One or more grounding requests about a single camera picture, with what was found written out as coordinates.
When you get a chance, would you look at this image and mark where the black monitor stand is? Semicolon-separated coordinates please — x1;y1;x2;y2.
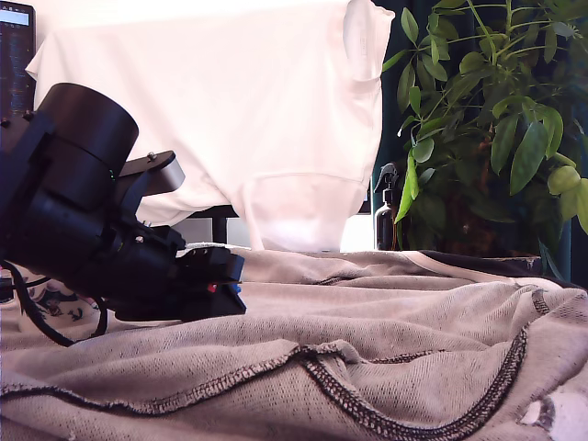
183;204;240;247

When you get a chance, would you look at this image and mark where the white mug with cartoon print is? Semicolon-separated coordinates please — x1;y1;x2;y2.
0;268;107;334

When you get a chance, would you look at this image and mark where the grey knitted cloth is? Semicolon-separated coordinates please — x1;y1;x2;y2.
0;243;588;441

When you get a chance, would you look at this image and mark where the white t-shirt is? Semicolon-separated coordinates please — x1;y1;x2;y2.
25;0;397;254

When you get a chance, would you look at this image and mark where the dark spray bottle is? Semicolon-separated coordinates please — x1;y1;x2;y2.
372;163;401;252

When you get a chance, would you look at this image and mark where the black computer monitor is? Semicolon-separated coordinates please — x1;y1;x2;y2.
0;2;39;121

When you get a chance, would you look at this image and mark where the green leafy house plant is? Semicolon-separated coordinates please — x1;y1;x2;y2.
381;0;588;282

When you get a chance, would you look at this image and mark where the black cable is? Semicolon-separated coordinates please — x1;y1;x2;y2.
0;259;109;348

